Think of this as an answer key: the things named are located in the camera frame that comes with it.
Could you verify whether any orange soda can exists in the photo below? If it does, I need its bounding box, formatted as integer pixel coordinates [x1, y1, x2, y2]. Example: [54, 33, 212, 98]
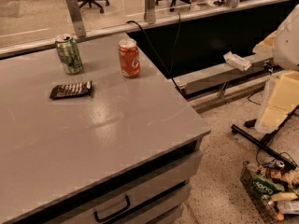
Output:
[119, 38, 140, 77]

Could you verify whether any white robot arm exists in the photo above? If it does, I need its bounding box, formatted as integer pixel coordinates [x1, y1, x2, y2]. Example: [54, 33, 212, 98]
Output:
[254, 5, 299, 133]

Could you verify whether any green soda can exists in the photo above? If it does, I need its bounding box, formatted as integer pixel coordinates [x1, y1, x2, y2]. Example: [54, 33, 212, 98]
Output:
[55, 35, 83, 75]

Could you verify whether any dark chocolate bar wrapper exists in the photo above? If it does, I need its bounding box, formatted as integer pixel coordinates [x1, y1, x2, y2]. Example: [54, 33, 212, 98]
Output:
[50, 81, 93, 100]

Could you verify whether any grey desk drawer front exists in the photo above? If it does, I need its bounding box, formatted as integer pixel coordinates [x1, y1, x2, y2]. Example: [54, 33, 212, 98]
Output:
[62, 150, 202, 224]

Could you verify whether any black stand base bar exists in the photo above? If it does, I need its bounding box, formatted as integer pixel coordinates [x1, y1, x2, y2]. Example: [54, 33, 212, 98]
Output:
[230, 105, 299, 172]

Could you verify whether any white tissue packet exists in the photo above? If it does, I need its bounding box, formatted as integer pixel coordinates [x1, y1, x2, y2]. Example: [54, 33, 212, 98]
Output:
[223, 51, 251, 71]

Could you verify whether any black cable on table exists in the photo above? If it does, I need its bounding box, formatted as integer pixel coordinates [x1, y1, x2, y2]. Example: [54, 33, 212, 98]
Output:
[125, 12, 185, 93]

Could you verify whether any black drawer handle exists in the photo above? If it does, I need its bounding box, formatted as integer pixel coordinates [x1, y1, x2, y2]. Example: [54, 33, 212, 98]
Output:
[93, 195, 132, 224]

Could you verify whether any metal glass post middle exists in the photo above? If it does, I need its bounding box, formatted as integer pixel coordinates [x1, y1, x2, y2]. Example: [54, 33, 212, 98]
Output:
[144, 0, 156, 24]

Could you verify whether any metal glass post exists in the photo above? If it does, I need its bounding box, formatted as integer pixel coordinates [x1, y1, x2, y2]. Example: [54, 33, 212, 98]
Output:
[144, 0, 156, 24]
[65, 0, 86, 37]

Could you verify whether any metal glass post left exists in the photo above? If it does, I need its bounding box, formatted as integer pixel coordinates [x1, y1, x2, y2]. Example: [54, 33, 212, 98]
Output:
[65, 0, 86, 37]

